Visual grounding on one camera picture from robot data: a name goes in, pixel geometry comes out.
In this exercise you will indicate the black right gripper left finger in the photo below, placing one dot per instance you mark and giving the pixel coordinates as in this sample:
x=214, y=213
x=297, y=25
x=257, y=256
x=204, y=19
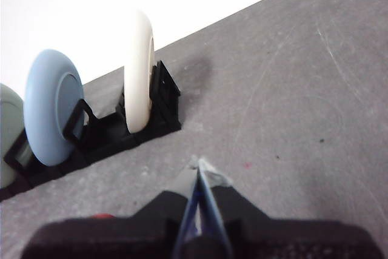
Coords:
x=106, y=237

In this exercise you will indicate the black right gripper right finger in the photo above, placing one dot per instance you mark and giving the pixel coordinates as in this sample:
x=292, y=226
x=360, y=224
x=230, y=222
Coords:
x=288, y=240

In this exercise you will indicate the green plate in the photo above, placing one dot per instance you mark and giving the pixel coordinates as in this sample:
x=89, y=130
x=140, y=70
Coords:
x=10, y=119

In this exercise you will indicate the black plate rack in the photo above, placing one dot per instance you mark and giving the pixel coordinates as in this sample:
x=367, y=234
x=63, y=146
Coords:
x=106, y=137

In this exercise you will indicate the blue plate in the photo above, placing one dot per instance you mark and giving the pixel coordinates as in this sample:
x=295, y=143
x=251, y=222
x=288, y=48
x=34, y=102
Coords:
x=45, y=104

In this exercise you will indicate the cream plate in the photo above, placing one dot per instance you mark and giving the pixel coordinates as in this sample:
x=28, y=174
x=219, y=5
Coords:
x=136, y=74

